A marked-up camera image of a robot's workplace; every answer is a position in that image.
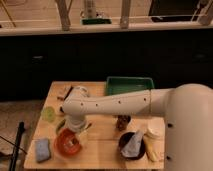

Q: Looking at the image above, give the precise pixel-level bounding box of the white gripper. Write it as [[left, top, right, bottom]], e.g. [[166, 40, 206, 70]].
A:
[[66, 115, 87, 133]]

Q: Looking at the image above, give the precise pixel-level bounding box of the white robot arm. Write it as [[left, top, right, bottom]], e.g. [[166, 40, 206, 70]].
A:
[[62, 84, 213, 171]]

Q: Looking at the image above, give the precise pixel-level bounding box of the red bowl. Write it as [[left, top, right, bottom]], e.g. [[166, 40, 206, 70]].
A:
[[54, 128, 82, 157]]

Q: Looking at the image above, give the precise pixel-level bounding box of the black bowl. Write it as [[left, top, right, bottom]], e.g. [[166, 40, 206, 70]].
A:
[[118, 132, 145, 160]]

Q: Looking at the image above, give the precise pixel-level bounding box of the green vegetable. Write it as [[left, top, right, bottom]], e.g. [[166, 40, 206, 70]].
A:
[[55, 119, 66, 134]]

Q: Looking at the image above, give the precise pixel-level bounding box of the green plastic cup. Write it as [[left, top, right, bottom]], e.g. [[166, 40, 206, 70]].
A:
[[41, 106, 56, 122]]

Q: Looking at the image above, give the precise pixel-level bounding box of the brown small object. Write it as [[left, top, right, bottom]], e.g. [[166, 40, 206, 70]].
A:
[[116, 115, 131, 131]]

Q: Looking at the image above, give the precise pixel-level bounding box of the blue sponge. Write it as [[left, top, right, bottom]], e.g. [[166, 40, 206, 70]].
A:
[[35, 138, 51, 163]]

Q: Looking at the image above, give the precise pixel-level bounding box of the green tray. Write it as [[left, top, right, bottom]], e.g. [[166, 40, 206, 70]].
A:
[[105, 76, 155, 95]]

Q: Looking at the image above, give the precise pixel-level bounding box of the black pole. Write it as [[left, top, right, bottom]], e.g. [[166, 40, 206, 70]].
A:
[[9, 122, 25, 171]]

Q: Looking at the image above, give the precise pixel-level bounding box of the grey cloth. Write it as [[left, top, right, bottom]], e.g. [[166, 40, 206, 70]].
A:
[[121, 130, 143, 157]]

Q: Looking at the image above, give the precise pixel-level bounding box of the green box on shelf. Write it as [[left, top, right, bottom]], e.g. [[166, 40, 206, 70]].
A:
[[81, 18, 112, 25]]

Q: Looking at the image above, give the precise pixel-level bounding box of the black monitor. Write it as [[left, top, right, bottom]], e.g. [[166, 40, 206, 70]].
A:
[[149, 0, 200, 22]]

